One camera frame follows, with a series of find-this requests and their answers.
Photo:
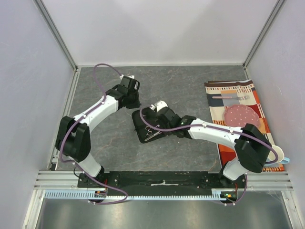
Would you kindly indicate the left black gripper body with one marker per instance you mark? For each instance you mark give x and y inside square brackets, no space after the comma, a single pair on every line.
[134,101]

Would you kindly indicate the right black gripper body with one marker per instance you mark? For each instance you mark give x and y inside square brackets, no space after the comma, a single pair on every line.
[152,113]

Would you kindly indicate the silver hair scissors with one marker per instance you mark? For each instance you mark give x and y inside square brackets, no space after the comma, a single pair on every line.
[150,133]

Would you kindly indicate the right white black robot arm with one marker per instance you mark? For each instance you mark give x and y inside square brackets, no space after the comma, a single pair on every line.
[250,145]

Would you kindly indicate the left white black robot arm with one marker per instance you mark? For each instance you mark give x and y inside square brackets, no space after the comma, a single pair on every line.
[74,135]

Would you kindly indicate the colourful patterned placemat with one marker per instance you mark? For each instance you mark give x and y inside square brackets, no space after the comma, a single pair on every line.
[240,88]

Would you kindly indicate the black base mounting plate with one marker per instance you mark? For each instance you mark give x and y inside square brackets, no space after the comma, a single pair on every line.
[166,182]

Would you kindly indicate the pink dotted plate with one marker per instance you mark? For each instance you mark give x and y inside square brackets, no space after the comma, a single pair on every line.
[238,115]

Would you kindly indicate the light blue mug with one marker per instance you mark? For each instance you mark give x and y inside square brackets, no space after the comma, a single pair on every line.
[280,159]

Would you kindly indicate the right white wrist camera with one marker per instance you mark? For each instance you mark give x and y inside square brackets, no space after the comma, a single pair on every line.
[158,106]

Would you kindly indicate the aluminium frame rail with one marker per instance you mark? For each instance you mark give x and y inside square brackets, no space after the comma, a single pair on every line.
[55,32]

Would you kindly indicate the pink handled fork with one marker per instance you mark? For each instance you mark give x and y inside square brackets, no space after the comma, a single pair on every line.
[240,98]

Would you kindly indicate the white slotted cable duct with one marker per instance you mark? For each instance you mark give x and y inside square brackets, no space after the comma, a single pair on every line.
[97,195]

